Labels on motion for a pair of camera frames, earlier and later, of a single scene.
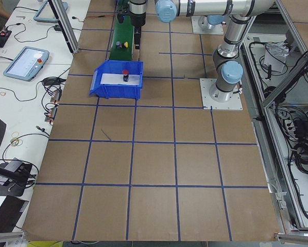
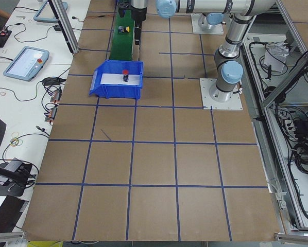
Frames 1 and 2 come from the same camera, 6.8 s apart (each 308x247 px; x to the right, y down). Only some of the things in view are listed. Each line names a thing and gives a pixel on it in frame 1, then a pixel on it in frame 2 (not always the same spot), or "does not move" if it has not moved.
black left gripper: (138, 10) does not move
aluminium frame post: (66, 24) does not move
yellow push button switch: (122, 45) to (121, 29)
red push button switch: (125, 75) does not move
